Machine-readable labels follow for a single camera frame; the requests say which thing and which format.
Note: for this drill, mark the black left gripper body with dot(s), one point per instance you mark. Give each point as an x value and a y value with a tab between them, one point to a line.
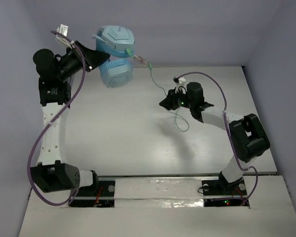
83	57

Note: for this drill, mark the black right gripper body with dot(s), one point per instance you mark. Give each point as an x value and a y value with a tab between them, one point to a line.
182	100

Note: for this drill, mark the light blue headphones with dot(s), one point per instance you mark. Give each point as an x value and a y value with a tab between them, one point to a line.
119	43

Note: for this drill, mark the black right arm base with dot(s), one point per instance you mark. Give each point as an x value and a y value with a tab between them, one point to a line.
220	193

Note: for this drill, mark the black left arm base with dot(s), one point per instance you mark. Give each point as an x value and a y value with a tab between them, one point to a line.
103	197

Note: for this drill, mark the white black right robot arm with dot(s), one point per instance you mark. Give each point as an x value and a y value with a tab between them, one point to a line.
246	134

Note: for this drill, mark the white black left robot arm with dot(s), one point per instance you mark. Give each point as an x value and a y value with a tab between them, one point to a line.
52	172

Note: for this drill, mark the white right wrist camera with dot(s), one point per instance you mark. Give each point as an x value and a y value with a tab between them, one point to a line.
180	83

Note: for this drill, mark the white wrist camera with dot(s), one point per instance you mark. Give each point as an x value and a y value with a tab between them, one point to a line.
60	37
180	83

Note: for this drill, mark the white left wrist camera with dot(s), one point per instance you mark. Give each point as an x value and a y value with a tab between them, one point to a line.
60	37

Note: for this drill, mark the silver foil base rail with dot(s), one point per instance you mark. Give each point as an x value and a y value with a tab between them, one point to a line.
181	192

